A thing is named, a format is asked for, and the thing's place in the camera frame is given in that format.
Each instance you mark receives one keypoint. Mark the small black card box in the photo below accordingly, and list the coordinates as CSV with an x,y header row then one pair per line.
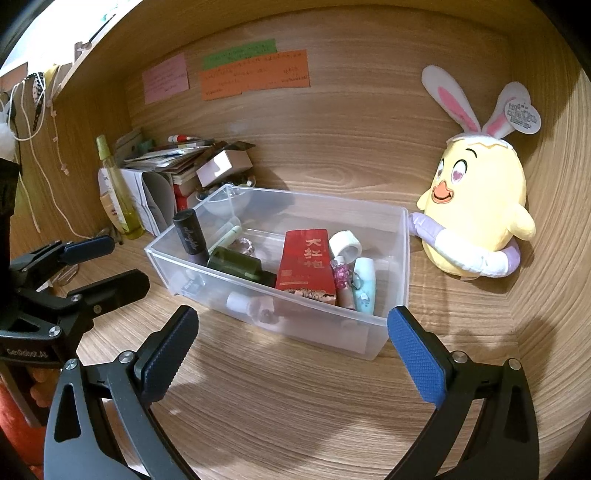
x,y
189,235

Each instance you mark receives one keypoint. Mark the red paper packet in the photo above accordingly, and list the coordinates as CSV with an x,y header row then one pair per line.
x,y
304,267

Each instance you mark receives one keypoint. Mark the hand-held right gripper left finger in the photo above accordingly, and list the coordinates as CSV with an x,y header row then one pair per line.
x,y
166,355

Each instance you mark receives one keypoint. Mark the yellow green spray bottle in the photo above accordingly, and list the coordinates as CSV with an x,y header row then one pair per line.
x,y
127,217

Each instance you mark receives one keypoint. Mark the small white bottle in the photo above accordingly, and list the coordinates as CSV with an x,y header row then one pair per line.
x,y
242,302

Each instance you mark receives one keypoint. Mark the dark green glass bottle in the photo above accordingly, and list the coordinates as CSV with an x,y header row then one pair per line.
x,y
235,266

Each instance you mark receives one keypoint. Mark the white tape roll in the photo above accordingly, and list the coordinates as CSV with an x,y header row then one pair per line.
x,y
339,240

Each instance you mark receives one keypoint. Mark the pink paper note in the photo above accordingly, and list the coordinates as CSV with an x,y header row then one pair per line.
x,y
165,78

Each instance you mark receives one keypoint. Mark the orange paper note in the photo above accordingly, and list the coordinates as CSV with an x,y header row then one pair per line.
x,y
258,76

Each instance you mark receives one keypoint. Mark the light green tube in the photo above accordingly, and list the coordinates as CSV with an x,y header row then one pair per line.
x,y
228,235

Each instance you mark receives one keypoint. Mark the red white marker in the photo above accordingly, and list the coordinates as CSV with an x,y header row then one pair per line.
x,y
182,137

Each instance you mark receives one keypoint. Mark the yellow chick plush toy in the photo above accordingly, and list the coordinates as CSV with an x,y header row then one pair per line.
x,y
475,198

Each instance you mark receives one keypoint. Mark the green paper note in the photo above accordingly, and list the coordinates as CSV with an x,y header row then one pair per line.
x,y
240,54

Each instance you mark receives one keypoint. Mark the green small object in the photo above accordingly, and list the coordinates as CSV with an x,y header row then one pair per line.
x,y
144,145

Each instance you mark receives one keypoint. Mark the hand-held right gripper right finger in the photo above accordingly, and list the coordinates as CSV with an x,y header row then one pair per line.
x,y
415,360

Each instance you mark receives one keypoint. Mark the stack of books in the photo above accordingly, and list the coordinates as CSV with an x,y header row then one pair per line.
x,y
171,154

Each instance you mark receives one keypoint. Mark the cream squeeze tube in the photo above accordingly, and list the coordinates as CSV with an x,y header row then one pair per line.
x,y
108,203

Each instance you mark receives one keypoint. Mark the dark metal clips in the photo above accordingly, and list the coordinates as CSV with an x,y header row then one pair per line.
x,y
110,234

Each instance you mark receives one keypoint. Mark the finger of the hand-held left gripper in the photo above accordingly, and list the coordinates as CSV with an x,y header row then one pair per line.
x,y
90,248
115,288

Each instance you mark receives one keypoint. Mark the white bowl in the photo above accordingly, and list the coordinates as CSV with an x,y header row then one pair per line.
x,y
221,205

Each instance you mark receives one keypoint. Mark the red books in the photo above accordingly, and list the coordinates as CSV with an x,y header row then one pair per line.
x,y
182,201

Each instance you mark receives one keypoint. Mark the white cardboard box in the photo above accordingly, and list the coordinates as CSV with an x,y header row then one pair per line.
x,y
221,168

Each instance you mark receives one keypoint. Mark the small teal bottle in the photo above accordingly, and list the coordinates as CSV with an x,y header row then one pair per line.
x,y
364,290

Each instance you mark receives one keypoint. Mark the clear plastic storage box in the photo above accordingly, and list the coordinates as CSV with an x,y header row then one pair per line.
x,y
277,203

